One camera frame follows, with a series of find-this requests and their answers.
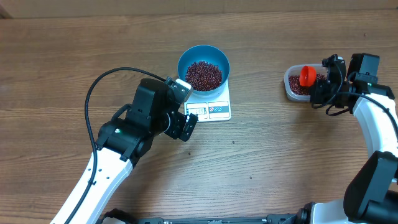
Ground orange measuring scoop blue handle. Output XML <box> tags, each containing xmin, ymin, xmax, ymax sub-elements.
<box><xmin>299</xmin><ymin>65</ymin><xmax>317</xmax><ymax>87</ymax></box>

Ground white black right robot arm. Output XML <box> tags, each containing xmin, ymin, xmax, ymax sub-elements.
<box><xmin>297</xmin><ymin>53</ymin><xmax>397</xmax><ymax>223</ymax></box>

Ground white digital kitchen scale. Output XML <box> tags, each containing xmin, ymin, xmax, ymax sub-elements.
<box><xmin>184</xmin><ymin>80</ymin><xmax>232</xmax><ymax>123</ymax></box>

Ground red beans in bowl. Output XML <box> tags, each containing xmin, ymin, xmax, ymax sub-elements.
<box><xmin>185</xmin><ymin>61</ymin><xmax>223</xmax><ymax>91</ymax></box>

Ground blue plastic bowl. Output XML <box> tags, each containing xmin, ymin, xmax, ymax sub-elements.
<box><xmin>177</xmin><ymin>45</ymin><xmax>231</xmax><ymax>87</ymax></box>

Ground clear plastic food container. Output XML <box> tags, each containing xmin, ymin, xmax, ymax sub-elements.
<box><xmin>284</xmin><ymin>63</ymin><xmax>328</xmax><ymax>103</ymax></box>

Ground red adzuki beans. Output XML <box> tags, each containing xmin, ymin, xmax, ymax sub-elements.
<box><xmin>288</xmin><ymin>73</ymin><xmax>326</xmax><ymax>95</ymax></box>

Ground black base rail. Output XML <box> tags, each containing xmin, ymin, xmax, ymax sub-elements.
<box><xmin>96</xmin><ymin>208</ymin><xmax>310</xmax><ymax>224</ymax></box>

